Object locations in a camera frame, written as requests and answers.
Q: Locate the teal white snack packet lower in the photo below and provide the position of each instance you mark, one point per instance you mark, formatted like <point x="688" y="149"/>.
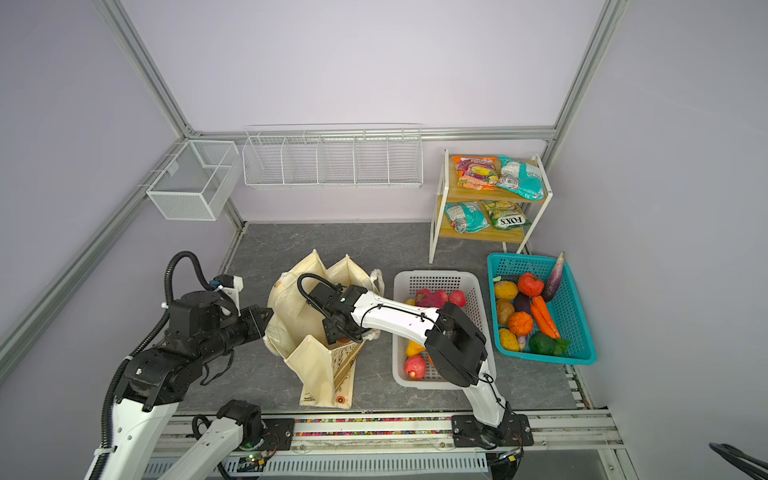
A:
<point x="466" y="217"/>

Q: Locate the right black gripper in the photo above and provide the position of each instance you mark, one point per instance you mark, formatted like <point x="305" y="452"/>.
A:
<point x="332" y="332"/>

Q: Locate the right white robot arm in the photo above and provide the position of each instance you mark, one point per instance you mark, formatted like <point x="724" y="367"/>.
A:
<point x="456" y="346"/>

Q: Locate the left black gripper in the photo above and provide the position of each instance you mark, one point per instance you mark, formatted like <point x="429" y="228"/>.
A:
<point x="257" y="328"/>

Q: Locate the teal snack packet upper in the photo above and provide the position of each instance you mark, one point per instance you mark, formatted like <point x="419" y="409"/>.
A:
<point x="521" y="178"/>

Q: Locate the orange snack packet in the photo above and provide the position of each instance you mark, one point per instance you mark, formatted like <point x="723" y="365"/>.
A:
<point x="475" y="172"/>

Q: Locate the orange pumpkin vegetable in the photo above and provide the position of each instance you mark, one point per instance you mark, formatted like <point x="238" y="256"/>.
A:
<point x="520" y="323"/>

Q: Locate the cream canvas grocery bag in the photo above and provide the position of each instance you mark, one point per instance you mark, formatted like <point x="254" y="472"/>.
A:
<point x="295" y="332"/>

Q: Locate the green pepper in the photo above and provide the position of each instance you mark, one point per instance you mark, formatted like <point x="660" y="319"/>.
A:
<point x="542" y="344"/>

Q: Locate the white wood two-tier shelf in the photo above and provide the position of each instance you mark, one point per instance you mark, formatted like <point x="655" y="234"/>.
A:
<point x="450" y="192"/>

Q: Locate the brown potato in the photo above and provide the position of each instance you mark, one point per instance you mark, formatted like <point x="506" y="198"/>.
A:
<point x="504" y="309"/>

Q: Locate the purple eggplant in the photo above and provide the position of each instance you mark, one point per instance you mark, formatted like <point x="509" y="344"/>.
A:
<point x="554" y="279"/>

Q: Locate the yellow potato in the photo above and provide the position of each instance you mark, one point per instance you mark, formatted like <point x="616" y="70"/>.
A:
<point x="506" y="290"/>

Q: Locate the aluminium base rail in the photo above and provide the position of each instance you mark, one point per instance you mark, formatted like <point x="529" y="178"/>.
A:
<point x="369" y="445"/>

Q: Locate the yellow pear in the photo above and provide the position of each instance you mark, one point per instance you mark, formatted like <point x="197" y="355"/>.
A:
<point x="414" y="349"/>

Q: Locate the red tomato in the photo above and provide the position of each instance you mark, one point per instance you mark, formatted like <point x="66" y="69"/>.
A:
<point x="530" y="285"/>

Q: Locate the green Fox's candy packet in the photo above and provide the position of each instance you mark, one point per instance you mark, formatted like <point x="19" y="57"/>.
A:
<point x="505" y="215"/>

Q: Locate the red apple front left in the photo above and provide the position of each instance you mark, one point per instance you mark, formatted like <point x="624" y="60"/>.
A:
<point x="415" y="367"/>

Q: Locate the red apple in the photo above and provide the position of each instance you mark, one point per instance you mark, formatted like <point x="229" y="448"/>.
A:
<point x="457" y="298"/>
<point x="415" y="367"/>

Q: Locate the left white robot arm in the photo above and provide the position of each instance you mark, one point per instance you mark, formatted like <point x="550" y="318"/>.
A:
<point x="201" y="322"/>

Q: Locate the small white mesh basket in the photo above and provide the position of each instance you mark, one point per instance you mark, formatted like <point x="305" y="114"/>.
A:
<point x="197" y="181"/>

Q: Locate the pink dragon fruit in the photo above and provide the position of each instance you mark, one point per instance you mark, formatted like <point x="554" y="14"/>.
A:
<point x="431" y="299"/>

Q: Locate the orange carrot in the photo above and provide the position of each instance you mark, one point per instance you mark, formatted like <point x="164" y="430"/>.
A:
<point x="543" y="318"/>

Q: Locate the teal plastic vegetable basket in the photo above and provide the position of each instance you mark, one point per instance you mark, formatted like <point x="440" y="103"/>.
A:
<point x="566" y="308"/>

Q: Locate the red apple back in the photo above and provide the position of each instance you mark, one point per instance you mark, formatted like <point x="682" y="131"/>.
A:
<point x="457" y="298"/>

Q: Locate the long white wire basket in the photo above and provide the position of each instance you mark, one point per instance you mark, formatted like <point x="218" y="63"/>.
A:
<point x="333" y="155"/>

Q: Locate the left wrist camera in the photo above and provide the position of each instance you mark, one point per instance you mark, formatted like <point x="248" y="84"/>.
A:
<point x="231" y="286"/>

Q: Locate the white plastic fruit basket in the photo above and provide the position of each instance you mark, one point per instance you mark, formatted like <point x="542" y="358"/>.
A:
<point x="406" y="285"/>

